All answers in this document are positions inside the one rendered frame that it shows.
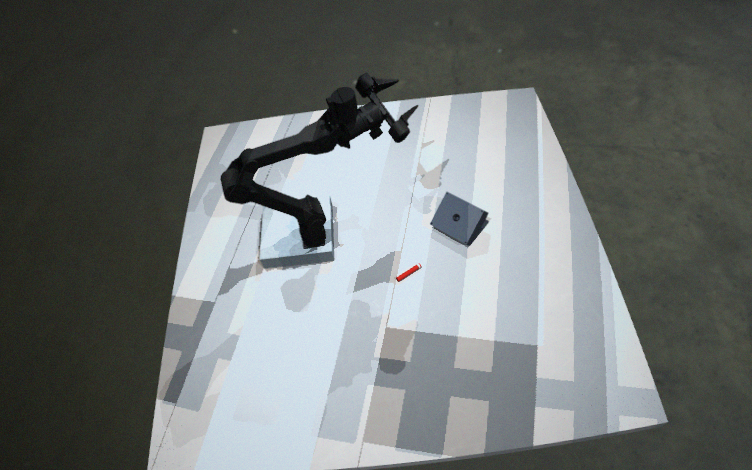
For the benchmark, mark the dark grey square panel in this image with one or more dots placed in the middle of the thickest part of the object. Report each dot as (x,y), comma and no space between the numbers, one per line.
(460,219)

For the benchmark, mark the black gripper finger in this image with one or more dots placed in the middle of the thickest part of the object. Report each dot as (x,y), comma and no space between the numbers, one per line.
(408,114)
(382,84)

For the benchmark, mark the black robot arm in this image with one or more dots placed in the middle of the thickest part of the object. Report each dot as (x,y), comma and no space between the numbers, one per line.
(338,125)

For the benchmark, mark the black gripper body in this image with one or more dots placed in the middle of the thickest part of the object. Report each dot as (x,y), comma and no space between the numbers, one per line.
(375,112)

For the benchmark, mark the red peg with white band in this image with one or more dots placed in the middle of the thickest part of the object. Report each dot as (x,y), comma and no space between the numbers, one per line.
(407,273)

